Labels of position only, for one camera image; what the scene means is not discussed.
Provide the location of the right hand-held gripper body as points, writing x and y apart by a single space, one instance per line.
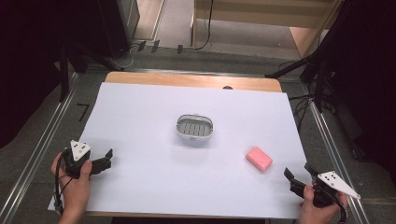
333 185

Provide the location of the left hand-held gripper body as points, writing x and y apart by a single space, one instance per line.
75 161

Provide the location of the person's left hand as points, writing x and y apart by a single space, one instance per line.
74 193

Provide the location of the person's right hand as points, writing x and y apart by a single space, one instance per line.
317 213

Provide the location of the pink soap bar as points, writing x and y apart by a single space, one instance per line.
259 159

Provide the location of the white paper sheet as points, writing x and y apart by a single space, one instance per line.
155 149

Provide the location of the black stand legs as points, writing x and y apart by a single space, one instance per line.
317 81
63 77

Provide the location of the white soap dish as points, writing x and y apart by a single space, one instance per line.
194 127

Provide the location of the wooden table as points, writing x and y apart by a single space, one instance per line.
186 80

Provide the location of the dark curtain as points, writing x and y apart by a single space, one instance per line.
370 77
37 46

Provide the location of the light wooden cabinet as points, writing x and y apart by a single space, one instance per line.
249 12

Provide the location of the metal floor rail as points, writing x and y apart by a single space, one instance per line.
334 146
37 146

